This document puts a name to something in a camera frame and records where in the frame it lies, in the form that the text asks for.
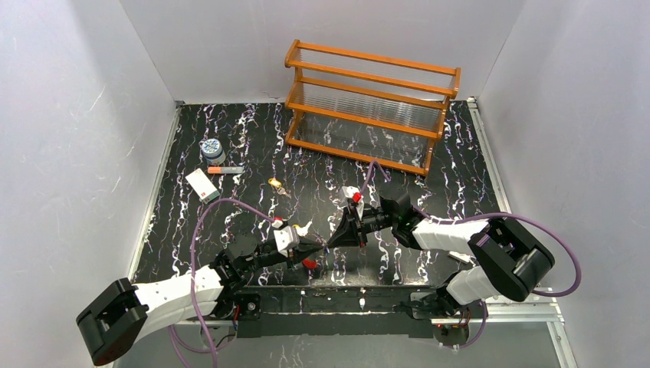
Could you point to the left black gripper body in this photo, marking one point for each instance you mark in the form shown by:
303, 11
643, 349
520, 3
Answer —
293, 252

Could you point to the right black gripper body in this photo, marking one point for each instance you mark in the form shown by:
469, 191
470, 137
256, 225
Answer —
359, 225

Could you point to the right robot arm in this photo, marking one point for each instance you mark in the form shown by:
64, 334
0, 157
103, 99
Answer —
509, 260

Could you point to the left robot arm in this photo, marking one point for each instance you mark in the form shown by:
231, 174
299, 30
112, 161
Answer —
124, 313

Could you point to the yellow tag key left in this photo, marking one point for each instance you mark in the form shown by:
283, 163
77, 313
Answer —
278, 187

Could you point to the white card box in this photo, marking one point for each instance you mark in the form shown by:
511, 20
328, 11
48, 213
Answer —
202, 186

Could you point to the orange grey marker pen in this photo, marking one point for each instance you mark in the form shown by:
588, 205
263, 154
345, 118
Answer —
225, 170

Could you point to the small white box right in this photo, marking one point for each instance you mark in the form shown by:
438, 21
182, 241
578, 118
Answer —
463, 258

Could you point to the orange wooden shelf rack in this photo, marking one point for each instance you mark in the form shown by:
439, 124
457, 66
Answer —
393, 95

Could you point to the blue white round jar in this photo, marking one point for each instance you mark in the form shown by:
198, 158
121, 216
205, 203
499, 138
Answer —
212, 151

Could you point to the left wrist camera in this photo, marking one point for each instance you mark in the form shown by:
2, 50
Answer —
287, 237

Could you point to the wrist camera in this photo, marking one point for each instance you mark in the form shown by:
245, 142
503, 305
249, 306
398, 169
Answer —
287, 237
353, 199

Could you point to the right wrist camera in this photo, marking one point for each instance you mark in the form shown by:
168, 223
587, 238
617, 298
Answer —
353, 199

